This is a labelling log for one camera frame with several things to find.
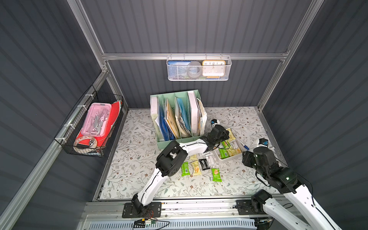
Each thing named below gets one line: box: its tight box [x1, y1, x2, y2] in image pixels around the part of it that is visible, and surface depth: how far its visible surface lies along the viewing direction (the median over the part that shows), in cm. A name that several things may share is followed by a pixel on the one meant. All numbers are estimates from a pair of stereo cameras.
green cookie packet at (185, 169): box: [181, 161, 191, 177], surface depth 88 cm
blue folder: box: [158, 105, 176, 142], surface depth 89 cm
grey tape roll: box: [187, 60, 203, 80], surface depth 89 cm
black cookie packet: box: [198, 158, 211, 171], surface depth 90 cm
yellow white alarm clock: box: [202, 59, 227, 78], surface depth 90 cm
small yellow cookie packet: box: [189, 154, 198, 161], surface depth 93 cm
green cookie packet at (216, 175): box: [211, 168, 223, 183], surface depth 86 cm
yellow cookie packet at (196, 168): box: [191, 160, 202, 176], surface depth 88 cm
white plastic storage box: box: [212, 127, 243, 164], surface depth 95 cm
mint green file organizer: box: [149, 89, 203, 150], surface depth 91 cm
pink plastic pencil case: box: [80, 102, 112, 138], surface depth 74 cm
